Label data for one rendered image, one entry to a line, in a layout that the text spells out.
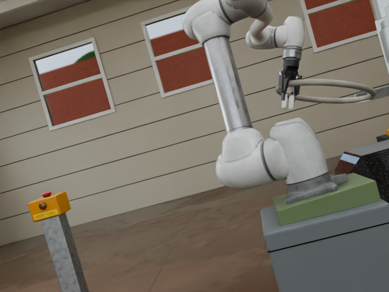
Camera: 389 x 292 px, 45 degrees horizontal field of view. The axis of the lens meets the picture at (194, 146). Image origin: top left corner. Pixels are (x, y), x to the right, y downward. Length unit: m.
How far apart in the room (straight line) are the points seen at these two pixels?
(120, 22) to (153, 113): 1.78
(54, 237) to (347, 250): 1.11
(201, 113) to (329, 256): 7.20
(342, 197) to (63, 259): 1.10
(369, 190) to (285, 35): 1.00
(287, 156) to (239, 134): 0.20
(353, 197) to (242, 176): 0.39
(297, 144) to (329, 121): 7.09
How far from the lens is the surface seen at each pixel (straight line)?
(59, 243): 1.97
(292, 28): 2.33
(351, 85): 2.26
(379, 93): 2.57
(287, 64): 2.30
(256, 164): 1.67
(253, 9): 1.86
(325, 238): 1.55
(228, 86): 1.78
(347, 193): 1.58
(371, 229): 1.57
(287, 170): 1.64
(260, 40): 2.34
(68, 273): 2.00
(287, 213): 1.57
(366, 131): 8.84
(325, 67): 8.73
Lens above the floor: 1.18
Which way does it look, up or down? 2 degrees down
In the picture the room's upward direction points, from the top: 16 degrees counter-clockwise
